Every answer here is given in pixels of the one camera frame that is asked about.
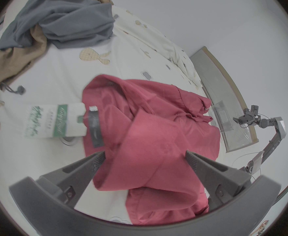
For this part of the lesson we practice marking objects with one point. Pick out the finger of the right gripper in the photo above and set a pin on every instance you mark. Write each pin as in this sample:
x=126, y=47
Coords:
x=237, y=119
x=243, y=125

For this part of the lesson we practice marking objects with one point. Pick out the grey garment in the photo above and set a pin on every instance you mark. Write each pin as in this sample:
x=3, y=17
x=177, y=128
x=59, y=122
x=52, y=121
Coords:
x=67, y=16

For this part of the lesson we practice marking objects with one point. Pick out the bed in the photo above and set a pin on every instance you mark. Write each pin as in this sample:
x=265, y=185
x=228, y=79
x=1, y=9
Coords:
x=60, y=65

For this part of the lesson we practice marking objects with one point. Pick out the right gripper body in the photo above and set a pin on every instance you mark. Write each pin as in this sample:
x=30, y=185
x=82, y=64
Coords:
x=248, y=120

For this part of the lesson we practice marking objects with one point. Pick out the white printed quilt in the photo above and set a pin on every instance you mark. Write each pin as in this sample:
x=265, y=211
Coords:
x=158, y=45

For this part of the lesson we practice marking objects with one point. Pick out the clear plastic box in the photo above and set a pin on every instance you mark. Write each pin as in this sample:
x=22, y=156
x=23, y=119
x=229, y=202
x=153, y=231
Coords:
x=222, y=117

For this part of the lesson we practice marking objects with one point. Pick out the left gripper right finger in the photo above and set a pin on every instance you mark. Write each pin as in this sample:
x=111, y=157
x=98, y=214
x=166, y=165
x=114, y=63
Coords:
x=220, y=179

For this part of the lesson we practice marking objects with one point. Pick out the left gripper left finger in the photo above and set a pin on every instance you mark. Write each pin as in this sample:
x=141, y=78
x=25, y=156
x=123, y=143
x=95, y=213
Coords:
x=67, y=181

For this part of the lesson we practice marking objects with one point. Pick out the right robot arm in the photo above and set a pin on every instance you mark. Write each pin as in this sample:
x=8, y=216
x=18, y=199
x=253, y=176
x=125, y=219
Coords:
x=279, y=128

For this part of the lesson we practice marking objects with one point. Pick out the red shirt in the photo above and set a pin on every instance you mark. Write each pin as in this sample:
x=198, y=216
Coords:
x=158, y=136

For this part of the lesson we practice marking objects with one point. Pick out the brown garment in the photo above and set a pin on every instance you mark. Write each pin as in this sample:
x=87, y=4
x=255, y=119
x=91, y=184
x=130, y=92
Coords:
x=18, y=58

